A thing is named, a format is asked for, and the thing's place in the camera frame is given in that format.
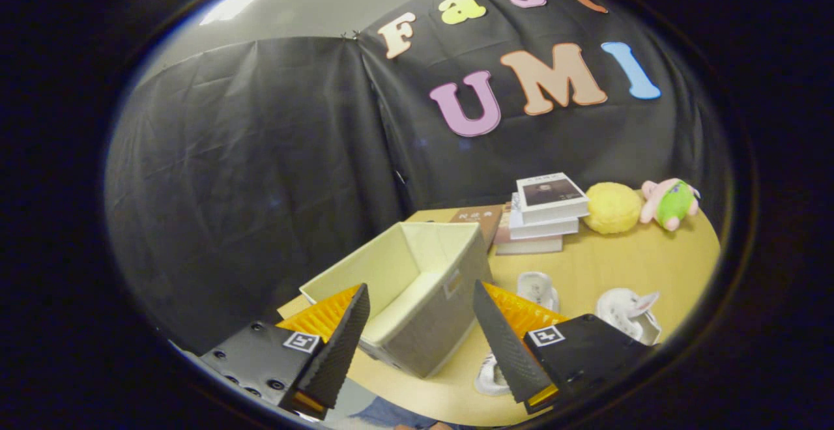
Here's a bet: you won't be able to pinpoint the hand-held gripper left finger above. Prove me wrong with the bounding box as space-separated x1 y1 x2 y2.
199 283 371 421

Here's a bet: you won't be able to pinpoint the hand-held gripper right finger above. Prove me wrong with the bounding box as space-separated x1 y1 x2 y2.
472 279 652 416

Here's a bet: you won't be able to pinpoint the white canvas shoe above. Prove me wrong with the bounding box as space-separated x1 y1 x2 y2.
474 272 561 397
596 288 663 346

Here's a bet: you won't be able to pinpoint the grey fabric storage box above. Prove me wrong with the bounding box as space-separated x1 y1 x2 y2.
299 221 494 379

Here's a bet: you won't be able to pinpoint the person's blue jeans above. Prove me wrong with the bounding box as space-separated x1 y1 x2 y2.
352 396 457 430

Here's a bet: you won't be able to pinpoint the brown-covered thick book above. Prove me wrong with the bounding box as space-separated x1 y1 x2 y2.
493 212 564 255

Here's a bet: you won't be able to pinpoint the thin brown book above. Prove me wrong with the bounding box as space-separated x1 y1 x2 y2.
450 205 506 251

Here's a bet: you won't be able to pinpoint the white book with portrait cover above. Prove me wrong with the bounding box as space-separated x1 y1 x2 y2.
516 172 590 225

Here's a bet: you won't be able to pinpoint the yellow plush toy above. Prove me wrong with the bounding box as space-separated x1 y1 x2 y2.
582 182 644 235

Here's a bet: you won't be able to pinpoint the pink and green plush toy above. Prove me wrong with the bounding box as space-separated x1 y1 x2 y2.
640 178 701 232

